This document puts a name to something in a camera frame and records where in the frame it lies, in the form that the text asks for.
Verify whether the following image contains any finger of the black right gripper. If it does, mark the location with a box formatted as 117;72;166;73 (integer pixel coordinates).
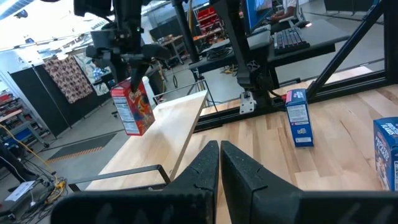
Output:
129;59;150;93

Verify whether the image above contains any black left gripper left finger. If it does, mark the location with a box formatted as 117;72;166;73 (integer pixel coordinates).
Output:
50;139;220;224

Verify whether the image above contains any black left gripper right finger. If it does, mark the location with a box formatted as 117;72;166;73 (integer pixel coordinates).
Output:
220;140;398;224

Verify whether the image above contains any blue Frosted Flakes cereal box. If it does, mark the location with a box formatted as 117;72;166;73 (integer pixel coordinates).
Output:
373;116;398;192
285;88;315;148

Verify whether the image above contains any wooden shelf board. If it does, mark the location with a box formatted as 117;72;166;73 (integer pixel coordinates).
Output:
85;90;208;191

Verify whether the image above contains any cluttered wooden workbench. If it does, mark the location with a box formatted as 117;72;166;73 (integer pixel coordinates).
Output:
157;34;187;65

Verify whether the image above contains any pale floral hanging cloth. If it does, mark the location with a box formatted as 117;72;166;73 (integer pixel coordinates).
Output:
73;52;111;96

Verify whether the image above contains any black slanted pole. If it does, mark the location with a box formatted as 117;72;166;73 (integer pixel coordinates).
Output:
172;0;201;65

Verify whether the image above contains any brown patterned hanging cloth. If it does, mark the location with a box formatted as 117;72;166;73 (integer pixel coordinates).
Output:
42;55;95;105

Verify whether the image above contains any red bin shelving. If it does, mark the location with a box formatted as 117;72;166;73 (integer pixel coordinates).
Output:
197;6;225;35

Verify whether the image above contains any black mat with striped edge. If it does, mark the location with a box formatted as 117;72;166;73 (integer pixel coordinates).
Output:
45;133;118;165

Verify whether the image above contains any grey metal mounting plate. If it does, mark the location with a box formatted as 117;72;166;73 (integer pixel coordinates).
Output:
239;90;257;115

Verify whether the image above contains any black partition panel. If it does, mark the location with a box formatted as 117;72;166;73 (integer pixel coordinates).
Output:
9;63;113;138

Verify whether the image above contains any grey rack with bins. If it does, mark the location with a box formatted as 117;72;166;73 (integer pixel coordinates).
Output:
0;90;51;149

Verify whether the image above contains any computer monitor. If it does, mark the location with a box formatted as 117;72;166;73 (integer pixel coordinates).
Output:
242;0;274;34

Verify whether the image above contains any black computer keyboard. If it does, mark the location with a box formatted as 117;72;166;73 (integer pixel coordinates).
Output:
272;26;311;57

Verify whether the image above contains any person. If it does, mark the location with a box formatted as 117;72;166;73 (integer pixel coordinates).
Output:
267;0;300;24

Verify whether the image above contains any white power box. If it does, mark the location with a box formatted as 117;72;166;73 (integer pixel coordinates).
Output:
4;180;37;203

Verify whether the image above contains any black operator desk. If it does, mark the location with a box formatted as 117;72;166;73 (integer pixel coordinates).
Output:
188;18;352;75

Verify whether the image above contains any computer mouse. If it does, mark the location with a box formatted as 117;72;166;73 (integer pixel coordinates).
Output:
294;19;313;29

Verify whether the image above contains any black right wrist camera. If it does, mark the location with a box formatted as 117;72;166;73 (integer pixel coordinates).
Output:
85;29;116;60

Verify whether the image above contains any coiled black cable bundle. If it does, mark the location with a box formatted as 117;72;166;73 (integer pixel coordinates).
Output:
206;45;234;62

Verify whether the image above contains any yellow floor cable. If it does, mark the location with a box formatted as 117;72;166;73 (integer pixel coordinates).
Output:
0;123;67;203

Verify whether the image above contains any black aluminium rig frame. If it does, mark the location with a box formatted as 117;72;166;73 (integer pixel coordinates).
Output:
194;0;398;133

